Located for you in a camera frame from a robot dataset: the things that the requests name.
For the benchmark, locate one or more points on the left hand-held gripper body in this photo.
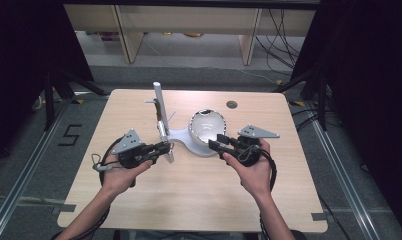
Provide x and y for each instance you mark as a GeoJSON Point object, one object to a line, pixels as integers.
{"type": "Point", "coordinates": [130, 151]}

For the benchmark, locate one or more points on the light wooden desk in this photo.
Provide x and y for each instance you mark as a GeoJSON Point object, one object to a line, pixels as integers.
{"type": "Point", "coordinates": [189, 18]}

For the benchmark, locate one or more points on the aluminium floor rail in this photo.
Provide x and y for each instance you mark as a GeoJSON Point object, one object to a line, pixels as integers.
{"type": "Point", "coordinates": [342, 173]}
{"type": "Point", "coordinates": [29, 160]}

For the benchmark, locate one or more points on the grey table grommet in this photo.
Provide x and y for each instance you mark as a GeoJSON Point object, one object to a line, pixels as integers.
{"type": "Point", "coordinates": [232, 104]}

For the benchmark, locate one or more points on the dark curtain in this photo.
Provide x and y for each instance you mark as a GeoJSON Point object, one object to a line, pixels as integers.
{"type": "Point", "coordinates": [372, 83]}
{"type": "Point", "coordinates": [19, 60]}

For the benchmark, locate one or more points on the black tripod stand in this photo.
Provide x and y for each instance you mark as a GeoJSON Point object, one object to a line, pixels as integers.
{"type": "Point", "coordinates": [322, 100]}
{"type": "Point", "coordinates": [49, 100]}

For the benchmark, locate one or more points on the white key stand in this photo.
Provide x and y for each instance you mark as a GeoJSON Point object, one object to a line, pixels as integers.
{"type": "Point", "coordinates": [160, 100]}

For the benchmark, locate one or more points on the person's left hand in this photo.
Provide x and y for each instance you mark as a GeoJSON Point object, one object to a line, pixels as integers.
{"type": "Point", "coordinates": [120, 180]}

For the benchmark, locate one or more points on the person's right hand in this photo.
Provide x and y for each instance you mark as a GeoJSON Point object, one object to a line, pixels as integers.
{"type": "Point", "coordinates": [254, 178]}

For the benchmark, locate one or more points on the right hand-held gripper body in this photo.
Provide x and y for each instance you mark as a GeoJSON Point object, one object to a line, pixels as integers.
{"type": "Point", "coordinates": [247, 150]}

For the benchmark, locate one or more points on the white bowl with silver rim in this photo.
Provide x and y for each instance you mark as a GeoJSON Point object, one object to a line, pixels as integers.
{"type": "Point", "coordinates": [205, 128]}

